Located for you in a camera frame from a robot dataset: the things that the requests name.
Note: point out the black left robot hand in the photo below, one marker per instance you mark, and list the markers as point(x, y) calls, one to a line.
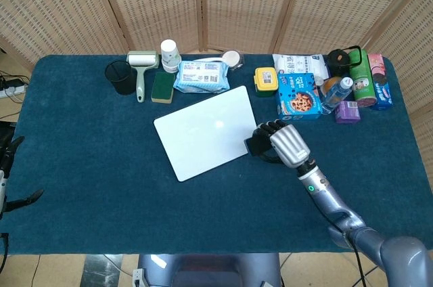
point(13, 151)

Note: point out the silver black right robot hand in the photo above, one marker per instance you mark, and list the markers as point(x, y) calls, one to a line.
point(289, 143)

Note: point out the black felt eraser blue base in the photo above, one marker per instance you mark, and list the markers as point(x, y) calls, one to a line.
point(258, 145)

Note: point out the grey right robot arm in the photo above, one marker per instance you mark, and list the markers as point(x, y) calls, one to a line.
point(324, 195)

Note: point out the blue cookie box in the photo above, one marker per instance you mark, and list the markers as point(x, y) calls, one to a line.
point(297, 101)

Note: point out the white power strip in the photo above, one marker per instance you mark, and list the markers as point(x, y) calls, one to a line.
point(11, 91)

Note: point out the clear plastic water bottle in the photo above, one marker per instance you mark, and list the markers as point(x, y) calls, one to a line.
point(335, 97)

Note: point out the small purple box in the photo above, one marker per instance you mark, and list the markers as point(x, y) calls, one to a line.
point(347, 112)

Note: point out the green container with yellow lid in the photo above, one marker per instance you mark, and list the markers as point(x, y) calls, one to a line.
point(265, 80)

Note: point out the white printed snack bag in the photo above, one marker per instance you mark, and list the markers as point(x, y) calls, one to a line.
point(297, 63)

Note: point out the dark blue table cloth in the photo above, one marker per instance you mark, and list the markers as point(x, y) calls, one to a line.
point(101, 165)

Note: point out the green cylindrical snack can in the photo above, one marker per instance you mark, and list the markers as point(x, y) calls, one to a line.
point(362, 77)

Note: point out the pink and blue cookie pack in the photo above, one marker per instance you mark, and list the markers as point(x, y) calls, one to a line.
point(382, 90)

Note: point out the light blue wet wipes pack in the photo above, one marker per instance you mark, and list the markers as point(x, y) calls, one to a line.
point(199, 77)

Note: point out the black mesh pen cup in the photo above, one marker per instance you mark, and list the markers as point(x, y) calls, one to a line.
point(120, 80)

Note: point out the green and yellow sponge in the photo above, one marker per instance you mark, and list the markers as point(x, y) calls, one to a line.
point(162, 85)

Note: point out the green lint roller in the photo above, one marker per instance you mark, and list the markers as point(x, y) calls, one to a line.
point(140, 84)

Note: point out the white floral paper cup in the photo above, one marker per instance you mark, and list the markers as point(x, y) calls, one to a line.
point(169, 53)

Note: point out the woven bamboo folding screen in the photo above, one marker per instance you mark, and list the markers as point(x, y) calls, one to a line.
point(236, 2)

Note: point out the grey robot torso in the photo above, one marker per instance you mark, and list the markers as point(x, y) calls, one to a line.
point(203, 270)

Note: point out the white board with black frame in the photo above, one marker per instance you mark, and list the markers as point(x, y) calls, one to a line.
point(203, 131)

